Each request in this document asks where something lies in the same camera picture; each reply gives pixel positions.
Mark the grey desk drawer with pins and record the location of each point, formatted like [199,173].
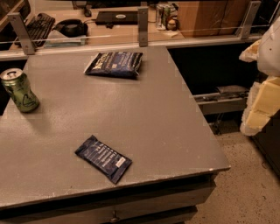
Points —
[160,204]

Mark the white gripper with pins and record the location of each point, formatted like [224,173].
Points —
[270,52]

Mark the green soda can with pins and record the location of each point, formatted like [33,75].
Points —
[17,85]

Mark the small blue snack packet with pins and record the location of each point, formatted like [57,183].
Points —
[108,161]

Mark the black headphones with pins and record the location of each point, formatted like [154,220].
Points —
[72,28]

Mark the dark tray under desk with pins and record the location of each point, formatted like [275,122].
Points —
[223,100]

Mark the left metal divider bracket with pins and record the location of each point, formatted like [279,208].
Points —
[24,38]

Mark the right metal divider bracket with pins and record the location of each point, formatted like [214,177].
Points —
[249,18]

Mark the black keyboard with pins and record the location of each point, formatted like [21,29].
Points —
[39,28]

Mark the brown cardboard box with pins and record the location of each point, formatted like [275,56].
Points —
[210,18]

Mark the middle metal divider bracket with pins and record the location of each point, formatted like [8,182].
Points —
[142,17]

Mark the black laptop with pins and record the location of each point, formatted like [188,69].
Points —
[116,18]

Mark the cans on back desk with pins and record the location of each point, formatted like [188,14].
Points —
[166,17]

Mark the metal divider bracket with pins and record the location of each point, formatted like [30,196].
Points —
[142,17]
[24,38]
[249,18]

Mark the large blue chip bag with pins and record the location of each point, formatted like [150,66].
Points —
[115,64]

